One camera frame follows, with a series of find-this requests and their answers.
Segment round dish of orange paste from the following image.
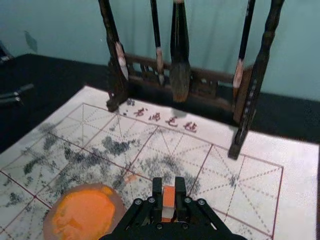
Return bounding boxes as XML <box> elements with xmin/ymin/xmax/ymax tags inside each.
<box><xmin>42</xmin><ymin>182</ymin><xmax>127</xmax><ymax>240</ymax></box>

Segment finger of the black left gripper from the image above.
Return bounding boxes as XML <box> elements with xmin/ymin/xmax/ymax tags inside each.
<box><xmin>13</xmin><ymin>83</ymin><xmax>35</xmax><ymax>97</ymax></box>
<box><xmin>0</xmin><ymin>93</ymin><xmax>24</xmax><ymax>109</ymax></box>

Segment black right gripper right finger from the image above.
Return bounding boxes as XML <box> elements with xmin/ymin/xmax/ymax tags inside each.
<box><xmin>174</xmin><ymin>176</ymin><xmax>221</xmax><ymax>231</ymax></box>

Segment dark wooden brush rack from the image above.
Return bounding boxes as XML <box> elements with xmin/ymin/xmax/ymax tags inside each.
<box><xmin>97</xmin><ymin>0</ymin><xmax>286</xmax><ymax>161</ymax></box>

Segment orange and white seal stamp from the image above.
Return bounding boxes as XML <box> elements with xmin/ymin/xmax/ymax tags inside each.
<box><xmin>161</xmin><ymin>185</ymin><xmax>175</xmax><ymax>223</ymax></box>

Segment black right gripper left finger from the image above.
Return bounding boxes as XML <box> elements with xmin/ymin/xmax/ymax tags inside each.
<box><xmin>121</xmin><ymin>177</ymin><xmax>164</xmax><ymax>230</ymax></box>

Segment large thick calligraphy brush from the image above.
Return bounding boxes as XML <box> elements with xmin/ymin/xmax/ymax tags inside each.
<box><xmin>169</xmin><ymin>0</ymin><xmax>192</xmax><ymax>103</ymax></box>

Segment white felt mat red grid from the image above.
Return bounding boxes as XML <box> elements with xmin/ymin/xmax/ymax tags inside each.
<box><xmin>0</xmin><ymin>85</ymin><xmax>320</xmax><ymax>240</ymax></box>

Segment black table cloth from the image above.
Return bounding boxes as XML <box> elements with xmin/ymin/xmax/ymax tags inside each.
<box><xmin>0</xmin><ymin>53</ymin><xmax>320</xmax><ymax>156</ymax></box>

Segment thin black calligraphy brush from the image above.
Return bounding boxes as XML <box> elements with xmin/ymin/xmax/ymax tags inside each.
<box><xmin>232</xmin><ymin>0</ymin><xmax>257</xmax><ymax>95</ymax></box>
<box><xmin>99</xmin><ymin>0</ymin><xmax>130</xmax><ymax>81</ymax></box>
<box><xmin>149</xmin><ymin>0</ymin><xmax>166</xmax><ymax>86</ymax></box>

